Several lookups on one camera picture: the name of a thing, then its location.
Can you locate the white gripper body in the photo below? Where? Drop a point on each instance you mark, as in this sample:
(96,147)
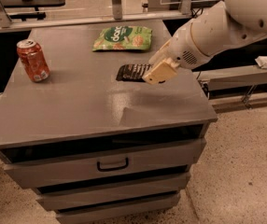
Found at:
(183,48)

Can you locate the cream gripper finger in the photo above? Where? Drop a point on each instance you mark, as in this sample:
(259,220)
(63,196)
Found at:
(161,71)

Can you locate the black rxbar chocolate bar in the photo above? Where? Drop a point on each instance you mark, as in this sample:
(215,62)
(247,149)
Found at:
(132,72)

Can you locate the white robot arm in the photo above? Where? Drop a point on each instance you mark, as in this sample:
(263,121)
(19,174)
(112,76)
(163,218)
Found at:
(229,24)

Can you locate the red coke can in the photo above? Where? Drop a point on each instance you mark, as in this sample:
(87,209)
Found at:
(33,60)

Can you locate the green chip bag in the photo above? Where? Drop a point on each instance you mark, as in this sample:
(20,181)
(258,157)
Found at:
(123,37)

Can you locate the grey drawer cabinet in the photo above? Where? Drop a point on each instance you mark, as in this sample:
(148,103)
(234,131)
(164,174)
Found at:
(81,108)

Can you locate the middle grey drawer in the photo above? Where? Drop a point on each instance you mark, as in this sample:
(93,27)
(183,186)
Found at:
(114,191)

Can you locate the grey drawer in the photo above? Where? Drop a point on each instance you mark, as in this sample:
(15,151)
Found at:
(69,169)
(163,201)
(114,191)

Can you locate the bottom grey drawer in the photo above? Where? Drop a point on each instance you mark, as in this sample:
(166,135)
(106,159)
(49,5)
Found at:
(163,201)

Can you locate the top grey drawer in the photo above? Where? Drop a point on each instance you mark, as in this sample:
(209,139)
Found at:
(69,169)

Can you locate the grey metal shelf rail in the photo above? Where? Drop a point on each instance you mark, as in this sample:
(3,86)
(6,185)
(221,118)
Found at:
(229,78)

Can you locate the black drawer handle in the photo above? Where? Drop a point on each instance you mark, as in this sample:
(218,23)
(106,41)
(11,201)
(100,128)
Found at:
(112,166)

